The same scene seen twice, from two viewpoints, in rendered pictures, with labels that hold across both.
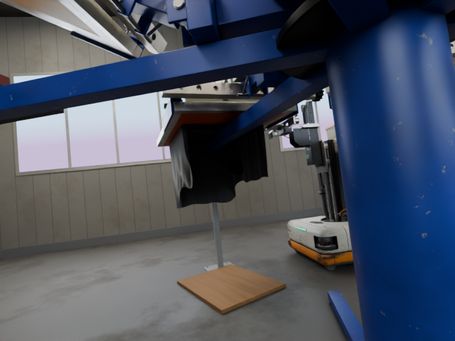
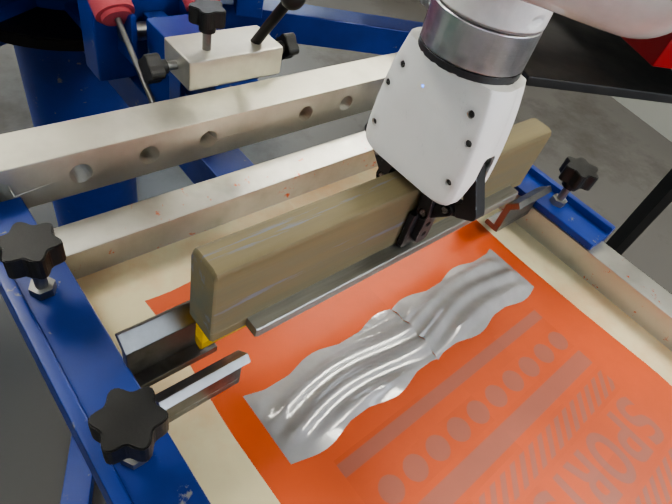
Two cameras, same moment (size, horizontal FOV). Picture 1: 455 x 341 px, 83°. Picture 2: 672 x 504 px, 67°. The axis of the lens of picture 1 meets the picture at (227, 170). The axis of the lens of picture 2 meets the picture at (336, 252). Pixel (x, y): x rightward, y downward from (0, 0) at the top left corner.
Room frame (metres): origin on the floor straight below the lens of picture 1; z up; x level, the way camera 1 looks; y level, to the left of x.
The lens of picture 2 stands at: (1.57, -0.26, 1.37)
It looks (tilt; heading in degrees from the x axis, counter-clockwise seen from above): 46 degrees down; 148
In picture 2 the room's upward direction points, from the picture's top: 18 degrees clockwise
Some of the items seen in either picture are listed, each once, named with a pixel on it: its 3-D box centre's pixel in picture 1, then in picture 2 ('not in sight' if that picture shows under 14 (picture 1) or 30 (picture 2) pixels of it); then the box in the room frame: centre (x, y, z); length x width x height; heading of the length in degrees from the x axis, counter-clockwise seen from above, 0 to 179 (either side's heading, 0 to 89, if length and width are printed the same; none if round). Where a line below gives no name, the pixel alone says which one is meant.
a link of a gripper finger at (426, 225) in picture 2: not in sight; (431, 222); (1.32, -0.01, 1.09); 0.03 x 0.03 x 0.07; 21
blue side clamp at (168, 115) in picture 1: (171, 116); (500, 180); (1.15, 0.22, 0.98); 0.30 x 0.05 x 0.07; 21
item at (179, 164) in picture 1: (181, 172); not in sight; (1.45, 0.26, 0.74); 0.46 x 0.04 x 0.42; 21
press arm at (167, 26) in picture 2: (256, 80); (200, 65); (0.95, -0.15, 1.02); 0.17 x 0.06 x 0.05; 21
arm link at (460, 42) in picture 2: not in sight; (472, 24); (1.28, -0.03, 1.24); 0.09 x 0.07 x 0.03; 21
